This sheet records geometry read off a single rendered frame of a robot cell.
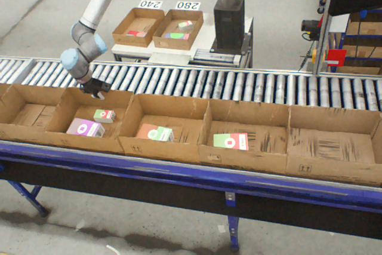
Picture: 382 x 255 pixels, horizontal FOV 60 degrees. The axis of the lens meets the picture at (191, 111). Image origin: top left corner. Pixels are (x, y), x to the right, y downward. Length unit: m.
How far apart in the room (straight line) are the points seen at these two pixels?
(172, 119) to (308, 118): 0.71
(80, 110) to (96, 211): 0.95
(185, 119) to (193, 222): 0.91
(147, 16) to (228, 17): 0.89
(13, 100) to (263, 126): 1.45
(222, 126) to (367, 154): 0.69
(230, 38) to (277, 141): 0.95
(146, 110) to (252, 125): 0.58
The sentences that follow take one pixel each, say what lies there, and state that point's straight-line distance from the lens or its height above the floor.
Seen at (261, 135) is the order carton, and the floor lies 0.89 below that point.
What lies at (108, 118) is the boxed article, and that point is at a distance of 1.84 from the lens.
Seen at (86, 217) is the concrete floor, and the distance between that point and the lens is 2.69.
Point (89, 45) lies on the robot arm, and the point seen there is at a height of 1.37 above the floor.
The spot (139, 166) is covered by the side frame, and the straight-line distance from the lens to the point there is 1.64.
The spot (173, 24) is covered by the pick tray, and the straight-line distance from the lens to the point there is 2.77.
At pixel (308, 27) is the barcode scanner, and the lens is 2.08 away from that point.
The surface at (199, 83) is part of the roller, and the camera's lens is 2.19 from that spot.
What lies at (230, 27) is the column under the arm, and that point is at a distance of 2.31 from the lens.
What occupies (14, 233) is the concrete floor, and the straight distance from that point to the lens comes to 2.91.
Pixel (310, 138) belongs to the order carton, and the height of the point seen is 0.89.
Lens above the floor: 2.22
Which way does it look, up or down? 47 degrees down
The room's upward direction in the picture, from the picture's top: 10 degrees counter-clockwise
